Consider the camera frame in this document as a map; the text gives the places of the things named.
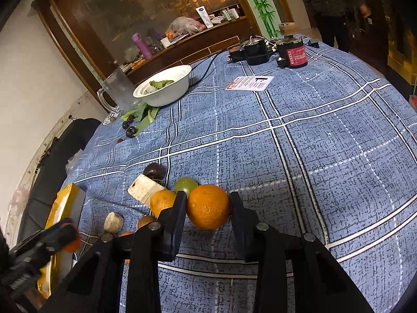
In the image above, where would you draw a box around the white bowl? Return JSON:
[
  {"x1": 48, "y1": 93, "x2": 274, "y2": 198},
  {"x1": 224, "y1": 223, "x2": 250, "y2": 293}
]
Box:
[{"x1": 133, "y1": 65, "x2": 193, "y2": 107}]

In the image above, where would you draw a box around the translucent plastic bag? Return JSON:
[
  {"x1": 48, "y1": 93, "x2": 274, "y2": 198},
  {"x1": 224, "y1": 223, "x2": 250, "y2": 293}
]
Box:
[{"x1": 166, "y1": 16, "x2": 204, "y2": 36}]

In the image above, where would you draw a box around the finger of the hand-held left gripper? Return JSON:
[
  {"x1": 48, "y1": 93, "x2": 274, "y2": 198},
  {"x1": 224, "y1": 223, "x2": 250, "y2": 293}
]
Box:
[{"x1": 42, "y1": 218, "x2": 81, "y2": 255}]

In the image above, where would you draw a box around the black box device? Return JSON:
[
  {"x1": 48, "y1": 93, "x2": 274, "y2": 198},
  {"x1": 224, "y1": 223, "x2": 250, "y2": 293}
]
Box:
[{"x1": 244, "y1": 37, "x2": 271, "y2": 66}]

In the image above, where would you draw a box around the green leafy vegetable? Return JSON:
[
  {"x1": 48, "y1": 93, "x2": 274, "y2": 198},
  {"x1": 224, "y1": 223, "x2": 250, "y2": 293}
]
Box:
[{"x1": 121, "y1": 102, "x2": 160, "y2": 134}]

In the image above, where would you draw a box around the white red card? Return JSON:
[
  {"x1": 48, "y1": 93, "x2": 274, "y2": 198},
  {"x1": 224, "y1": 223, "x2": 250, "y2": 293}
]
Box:
[{"x1": 225, "y1": 76, "x2": 275, "y2": 92}]

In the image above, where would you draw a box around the white upright box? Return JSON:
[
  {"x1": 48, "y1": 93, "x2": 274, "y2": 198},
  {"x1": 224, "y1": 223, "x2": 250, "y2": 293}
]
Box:
[{"x1": 195, "y1": 6, "x2": 214, "y2": 29}]

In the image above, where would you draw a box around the black adapter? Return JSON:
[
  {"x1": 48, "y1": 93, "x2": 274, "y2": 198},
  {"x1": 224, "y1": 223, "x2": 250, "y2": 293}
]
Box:
[{"x1": 227, "y1": 46, "x2": 247, "y2": 62}]

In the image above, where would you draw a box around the clear glass mug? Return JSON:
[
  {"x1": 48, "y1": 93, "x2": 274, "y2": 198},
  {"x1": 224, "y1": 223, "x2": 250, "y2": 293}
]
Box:
[{"x1": 97, "y1": 68, "x2": 136, "y2": 113}]

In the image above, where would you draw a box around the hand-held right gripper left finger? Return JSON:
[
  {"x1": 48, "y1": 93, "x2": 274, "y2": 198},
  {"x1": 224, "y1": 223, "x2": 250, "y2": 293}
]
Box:
[{"x1": 39, "y1": 191, "x2": 188, "y2": 313}]

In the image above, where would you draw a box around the wooden glass partition counter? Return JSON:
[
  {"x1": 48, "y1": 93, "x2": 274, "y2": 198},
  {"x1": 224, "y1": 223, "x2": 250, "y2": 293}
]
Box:
[{"x1": 33, "y1": 0, "x2": 294, "y2": 83}]

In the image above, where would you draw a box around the blue plaid tablecloth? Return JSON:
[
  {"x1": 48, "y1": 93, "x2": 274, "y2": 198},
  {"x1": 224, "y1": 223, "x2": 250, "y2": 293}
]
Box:
[{"x1": 60, "y1": 36, "x2": 417, "y2": 313}]

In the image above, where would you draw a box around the green round fruit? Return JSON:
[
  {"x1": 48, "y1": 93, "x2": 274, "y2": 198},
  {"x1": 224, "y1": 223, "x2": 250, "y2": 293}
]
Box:
[{"x1": 173, "y1": 177, "x2": 199, "y2": 199}]

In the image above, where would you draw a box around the beige rough ball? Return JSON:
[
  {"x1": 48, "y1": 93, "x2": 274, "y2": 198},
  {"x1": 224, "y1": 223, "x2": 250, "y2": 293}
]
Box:
[{"x1": 103, "y1": 212, "x2": 124, "y2": 233}]

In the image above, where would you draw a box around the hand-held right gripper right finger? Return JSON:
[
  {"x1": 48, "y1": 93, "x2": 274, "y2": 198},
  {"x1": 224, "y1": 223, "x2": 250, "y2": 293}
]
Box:
[{"x1": 229, "y1": 192, "x2": 375, "y2": 313}]

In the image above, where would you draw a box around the black cable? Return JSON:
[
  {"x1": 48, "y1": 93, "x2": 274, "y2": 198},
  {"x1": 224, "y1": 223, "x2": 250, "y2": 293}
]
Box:
[{"x1": 192, "y1": 51, "x2": 229, "y2": 83}]

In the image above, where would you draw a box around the bamboo print wall panel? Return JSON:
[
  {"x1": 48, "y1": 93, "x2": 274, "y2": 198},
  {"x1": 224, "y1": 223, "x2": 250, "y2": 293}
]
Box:
[{"x1": 239, "y1": 0, "x2": 281, "y2": 38}]

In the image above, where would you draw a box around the chopped green vegetable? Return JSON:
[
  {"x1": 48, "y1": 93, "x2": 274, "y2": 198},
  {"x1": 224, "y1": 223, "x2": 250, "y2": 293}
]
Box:
[{"x1": 148, "y1": 80, "x2": 175, "y2": 90}]

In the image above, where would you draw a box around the white rectangular block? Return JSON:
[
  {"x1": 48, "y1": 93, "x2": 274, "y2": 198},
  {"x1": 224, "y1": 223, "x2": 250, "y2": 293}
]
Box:
[{"x1": 127, "y1": 173, "x2": 166, "y2": 207}]

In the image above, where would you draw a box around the purple bottle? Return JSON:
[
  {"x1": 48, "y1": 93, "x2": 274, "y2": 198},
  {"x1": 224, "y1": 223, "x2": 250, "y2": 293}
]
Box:
[{"x1": 132, "y1": 33, "x2": 153, "y2": 60}]

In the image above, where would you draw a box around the brown tape roll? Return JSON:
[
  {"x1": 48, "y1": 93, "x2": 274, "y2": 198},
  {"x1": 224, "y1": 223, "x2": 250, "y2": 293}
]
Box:
[{"x1": 278, "y1": 22, "x2": 299, "y2": 37}]

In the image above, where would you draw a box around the dark purple passion fruit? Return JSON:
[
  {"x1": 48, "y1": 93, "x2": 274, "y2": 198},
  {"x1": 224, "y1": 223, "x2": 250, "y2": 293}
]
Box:
[{"x1": 143, "y1": 162, "x2": 167, "y2": 181}]

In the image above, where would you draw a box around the yellow box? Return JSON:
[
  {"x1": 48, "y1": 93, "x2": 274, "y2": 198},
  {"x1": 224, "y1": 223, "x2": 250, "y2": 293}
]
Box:
[{"x1": 37, "y1": 183, "x2": 87, "y2": 300}]

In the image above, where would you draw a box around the large orange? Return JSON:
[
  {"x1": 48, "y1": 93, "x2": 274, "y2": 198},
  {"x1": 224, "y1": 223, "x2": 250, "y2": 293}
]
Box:
[{"x1": 187, "y1": 184, "x2": 230, "y2": 230}]

